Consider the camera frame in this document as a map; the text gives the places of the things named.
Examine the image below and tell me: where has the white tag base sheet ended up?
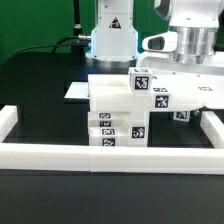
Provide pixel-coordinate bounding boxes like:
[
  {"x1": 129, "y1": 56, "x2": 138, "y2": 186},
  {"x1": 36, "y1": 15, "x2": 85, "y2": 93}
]
[{"x1": 65, "y1": 82, "x2": 89, "y2": 99}]

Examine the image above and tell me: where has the white fence bar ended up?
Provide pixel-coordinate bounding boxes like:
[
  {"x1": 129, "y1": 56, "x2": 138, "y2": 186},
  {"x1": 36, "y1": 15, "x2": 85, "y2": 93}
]
[
  {"x1": 200, "y1": 111, "x2": 224, "y2": 149},
  {"x1": 0, "y1": 143, "x2": 224, "y2": 175},
  {"x1": 0, "y1": 105, "x2": 18, "y2": 143}
]

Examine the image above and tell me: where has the white left fence bar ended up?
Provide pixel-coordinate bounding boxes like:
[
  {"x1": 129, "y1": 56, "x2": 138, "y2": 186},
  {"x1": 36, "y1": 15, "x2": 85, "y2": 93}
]
[{"x1": 0, "y1": 105, "x2": 18, "y2": 143}]

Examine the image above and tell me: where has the white tagged cube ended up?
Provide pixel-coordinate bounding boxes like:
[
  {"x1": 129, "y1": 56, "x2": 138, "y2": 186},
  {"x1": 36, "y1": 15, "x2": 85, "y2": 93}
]
[
  {"x1": 128, "y1": 67, "x2": 152, "y2": 92},
  {"x1": 173, "y1": 111, "x2": 190, "y2": 122}
]

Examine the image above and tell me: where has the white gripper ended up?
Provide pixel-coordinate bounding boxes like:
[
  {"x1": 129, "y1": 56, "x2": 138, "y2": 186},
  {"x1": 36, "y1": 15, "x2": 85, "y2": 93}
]
[{"x1": 137, "y1": 31, "x2": 224, "y2": 76}]

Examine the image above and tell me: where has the white right fence bar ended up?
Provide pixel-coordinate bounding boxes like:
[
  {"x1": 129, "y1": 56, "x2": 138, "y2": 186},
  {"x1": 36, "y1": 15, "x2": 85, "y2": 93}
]
[{"x1": 200, "y1": 111, "x2": 224, "y2": 149}]

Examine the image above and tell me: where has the black vertical pole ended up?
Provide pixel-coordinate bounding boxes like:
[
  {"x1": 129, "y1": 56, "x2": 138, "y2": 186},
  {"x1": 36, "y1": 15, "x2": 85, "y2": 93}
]
[{"x1": 71, "y1": 0, "x2": 84, "y2": 57}]

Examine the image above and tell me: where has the black cable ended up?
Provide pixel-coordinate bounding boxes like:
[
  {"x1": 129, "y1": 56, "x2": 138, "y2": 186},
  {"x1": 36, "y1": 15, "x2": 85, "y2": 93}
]
[{"x1": 7, "y1": 34, "x2": 92, "y2": 62}]

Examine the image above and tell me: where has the white chair back frame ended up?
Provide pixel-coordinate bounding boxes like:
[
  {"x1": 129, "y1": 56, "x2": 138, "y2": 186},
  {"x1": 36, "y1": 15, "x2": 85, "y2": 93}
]
[{"x1": 88, "y1": 75, "x2": 224, "y2": 112}]

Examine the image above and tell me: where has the white front fence bar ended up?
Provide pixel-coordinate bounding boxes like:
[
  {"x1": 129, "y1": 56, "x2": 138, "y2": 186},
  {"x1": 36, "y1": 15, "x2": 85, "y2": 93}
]
[{"x1": 0, "y1": 143, "x2": 224, "y2": 175}]

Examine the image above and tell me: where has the white chair seat part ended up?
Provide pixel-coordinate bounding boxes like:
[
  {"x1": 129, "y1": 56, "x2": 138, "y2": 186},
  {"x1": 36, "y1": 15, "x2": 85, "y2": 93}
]
[{"x1": 128, "y1": 112, "x2": 150, "y2": 147}]

